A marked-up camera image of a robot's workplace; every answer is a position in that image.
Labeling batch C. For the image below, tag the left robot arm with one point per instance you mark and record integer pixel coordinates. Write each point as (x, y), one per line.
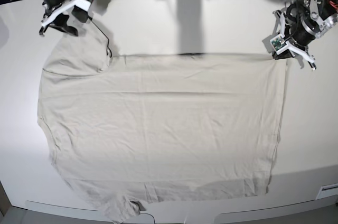
(323, 13)

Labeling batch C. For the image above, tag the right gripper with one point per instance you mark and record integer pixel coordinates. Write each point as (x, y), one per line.
(55, 18)

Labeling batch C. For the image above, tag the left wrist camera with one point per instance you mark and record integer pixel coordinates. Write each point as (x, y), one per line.
(278, 42)

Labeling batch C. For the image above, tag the white label sticker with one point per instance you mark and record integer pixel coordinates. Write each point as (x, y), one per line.
(328, 171)

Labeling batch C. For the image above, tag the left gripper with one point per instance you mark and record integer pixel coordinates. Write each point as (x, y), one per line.
(298, 30)

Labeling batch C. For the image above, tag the beige T-shirt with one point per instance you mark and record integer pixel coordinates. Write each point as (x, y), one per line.
(131, 129)

